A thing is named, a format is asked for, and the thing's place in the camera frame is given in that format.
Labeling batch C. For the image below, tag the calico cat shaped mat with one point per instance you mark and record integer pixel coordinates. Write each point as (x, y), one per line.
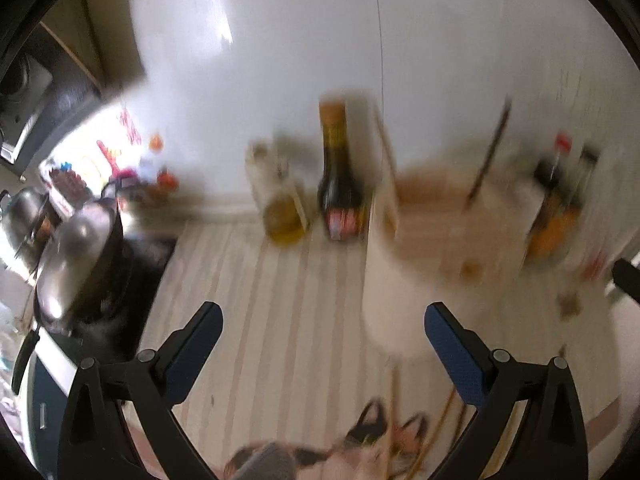
(370, 432)

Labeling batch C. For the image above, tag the dark cap sauce bottle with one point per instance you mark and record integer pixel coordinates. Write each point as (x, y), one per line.
(582, 185)

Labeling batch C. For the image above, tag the white utensil holder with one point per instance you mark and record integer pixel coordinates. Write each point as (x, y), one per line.
(415, 300)

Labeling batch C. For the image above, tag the black gas stove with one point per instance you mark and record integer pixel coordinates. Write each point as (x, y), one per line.
(145, 260)

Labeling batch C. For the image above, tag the red paper decoration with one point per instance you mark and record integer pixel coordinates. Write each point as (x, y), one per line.
(128, 126)

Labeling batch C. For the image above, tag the range hood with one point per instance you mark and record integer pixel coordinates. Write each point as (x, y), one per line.
(30, 95)

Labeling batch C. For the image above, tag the steel pot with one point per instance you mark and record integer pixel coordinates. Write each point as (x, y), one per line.
(20, 212)

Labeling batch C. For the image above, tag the orange fruit magnet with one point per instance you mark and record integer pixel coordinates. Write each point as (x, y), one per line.
(156, 143)

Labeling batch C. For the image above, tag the clear cooking oil bottle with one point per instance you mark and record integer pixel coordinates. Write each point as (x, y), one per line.
(285, 215)

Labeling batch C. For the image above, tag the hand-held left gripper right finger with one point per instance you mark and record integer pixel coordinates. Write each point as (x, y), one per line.
(450, 347)

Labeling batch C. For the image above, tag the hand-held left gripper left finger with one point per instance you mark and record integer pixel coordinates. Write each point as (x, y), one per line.
(197, 347)

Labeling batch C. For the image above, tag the black wok with lid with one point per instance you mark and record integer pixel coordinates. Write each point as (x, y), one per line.
(75, 245)

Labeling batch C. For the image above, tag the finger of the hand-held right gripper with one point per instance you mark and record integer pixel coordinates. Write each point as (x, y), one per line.
(627, 280)

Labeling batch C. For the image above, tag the striped table mat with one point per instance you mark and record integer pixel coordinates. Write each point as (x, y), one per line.
(280, 310)

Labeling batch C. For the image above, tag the dark soy sauce bottle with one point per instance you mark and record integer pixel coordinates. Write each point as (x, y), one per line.
(340, 185)

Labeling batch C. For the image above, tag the dark brown chopstick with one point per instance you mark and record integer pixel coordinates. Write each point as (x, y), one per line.
(487, 152)

